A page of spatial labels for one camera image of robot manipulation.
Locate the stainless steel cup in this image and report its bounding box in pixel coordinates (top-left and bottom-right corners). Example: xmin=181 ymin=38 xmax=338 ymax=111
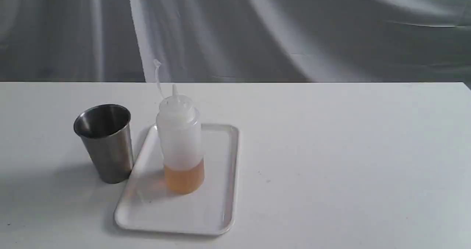
xmin=73 ymin=104 xmax=134 ymax=184

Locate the squeeze bottle with amber liquid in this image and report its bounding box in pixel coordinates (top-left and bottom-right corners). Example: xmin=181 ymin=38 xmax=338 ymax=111
xmin=153 ymin=59 xmax=205 ymax=195

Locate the grey draped backdrop cloth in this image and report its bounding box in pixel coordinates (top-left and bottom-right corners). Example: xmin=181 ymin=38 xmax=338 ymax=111
xmin=0 ymin=0 xmax=471 ymax=85

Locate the white rectangular plastic tray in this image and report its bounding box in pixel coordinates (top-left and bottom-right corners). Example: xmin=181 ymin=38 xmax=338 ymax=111
xmin=114 ymin=123 xmax=240 ymax=236

